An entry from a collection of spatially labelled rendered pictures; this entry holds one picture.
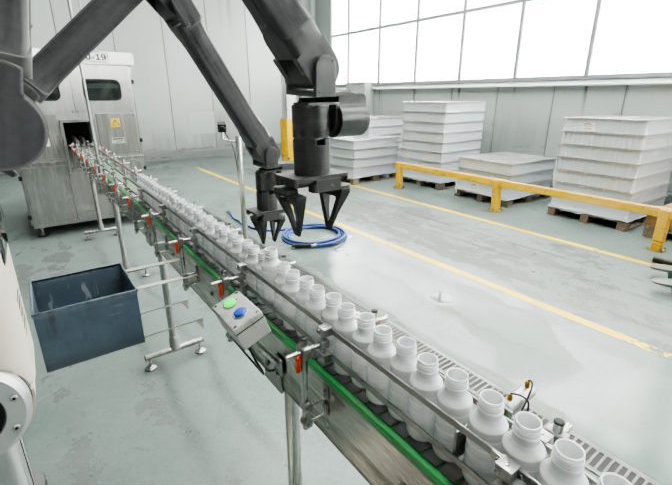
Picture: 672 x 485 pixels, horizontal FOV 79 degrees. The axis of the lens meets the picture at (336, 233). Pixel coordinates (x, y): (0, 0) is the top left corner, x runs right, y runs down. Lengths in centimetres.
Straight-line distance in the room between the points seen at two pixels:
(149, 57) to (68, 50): 1072
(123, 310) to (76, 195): 433
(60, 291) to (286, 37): 155
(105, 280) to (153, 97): 987
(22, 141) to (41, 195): 542
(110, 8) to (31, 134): 54
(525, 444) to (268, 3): 69
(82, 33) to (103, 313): 99
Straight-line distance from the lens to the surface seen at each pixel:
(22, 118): 49
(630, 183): 615
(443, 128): 752
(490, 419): 73
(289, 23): 60
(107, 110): 587
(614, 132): 619
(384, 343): 84
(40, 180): 588
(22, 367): 78
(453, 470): 84
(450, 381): 75
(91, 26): 98
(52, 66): 96
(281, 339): 115
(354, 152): 776
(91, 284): 194
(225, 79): 104
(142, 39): 1169
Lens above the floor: 161
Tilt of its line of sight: 18 degrees down
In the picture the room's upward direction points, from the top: straight up
